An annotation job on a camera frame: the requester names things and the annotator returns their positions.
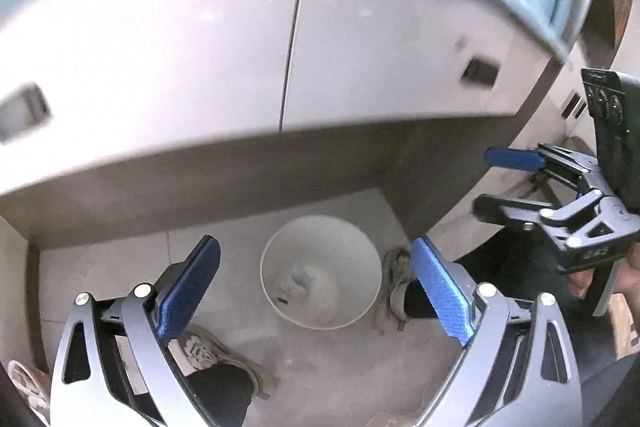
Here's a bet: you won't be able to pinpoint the white round trash bin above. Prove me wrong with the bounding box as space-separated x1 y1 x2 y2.
260 215 383 331

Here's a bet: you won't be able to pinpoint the person's right hand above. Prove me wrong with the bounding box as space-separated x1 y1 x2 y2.
566 241 640 299

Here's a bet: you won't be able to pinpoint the grey left sneaker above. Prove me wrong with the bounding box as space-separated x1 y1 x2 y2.
168 324 277 400

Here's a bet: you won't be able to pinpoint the grey sneaker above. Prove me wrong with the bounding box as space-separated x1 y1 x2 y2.
375 248 416 334
168 324 277 400

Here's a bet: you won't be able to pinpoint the grey right sneaker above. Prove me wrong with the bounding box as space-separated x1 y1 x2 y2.
375 248 416 334

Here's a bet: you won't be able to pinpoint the white bed frame drawers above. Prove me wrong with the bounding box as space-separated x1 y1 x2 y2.
0 0 601 253

